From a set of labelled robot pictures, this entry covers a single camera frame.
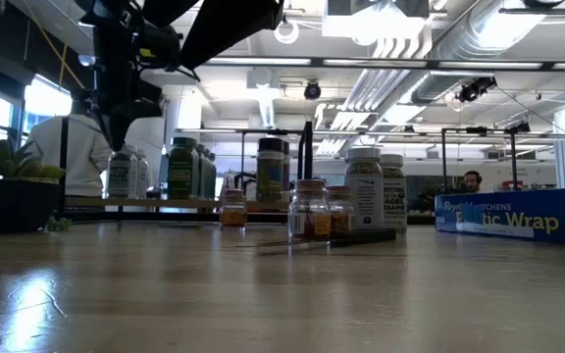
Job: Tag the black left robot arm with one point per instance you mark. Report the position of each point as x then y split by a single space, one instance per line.
84 10

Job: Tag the long ceiling light bar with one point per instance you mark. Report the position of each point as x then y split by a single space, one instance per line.
263 61

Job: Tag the succulent plant in black pot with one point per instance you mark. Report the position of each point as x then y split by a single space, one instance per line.
13 206

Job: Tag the wooden shelf with black frame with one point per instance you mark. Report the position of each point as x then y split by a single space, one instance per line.
91 202

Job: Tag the green-lid spice jars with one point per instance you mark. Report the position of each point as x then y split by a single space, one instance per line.
183 169

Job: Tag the black metal stand frame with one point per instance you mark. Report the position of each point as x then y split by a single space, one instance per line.
444 162

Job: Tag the small green succulent sprig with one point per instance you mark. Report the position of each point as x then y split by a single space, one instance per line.
59 224

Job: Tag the person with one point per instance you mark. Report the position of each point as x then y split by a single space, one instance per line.
76 152
471 181

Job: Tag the black-lid spice jars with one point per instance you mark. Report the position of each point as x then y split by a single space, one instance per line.
269 169

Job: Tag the blue plastic wrap box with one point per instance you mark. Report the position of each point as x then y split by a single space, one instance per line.
508 220

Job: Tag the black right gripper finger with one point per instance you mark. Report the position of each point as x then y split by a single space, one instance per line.
233 24
165 10

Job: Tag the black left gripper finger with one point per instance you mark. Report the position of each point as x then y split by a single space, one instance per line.
117 132

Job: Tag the silver ventilation duct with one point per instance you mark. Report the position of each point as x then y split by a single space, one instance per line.
459 39

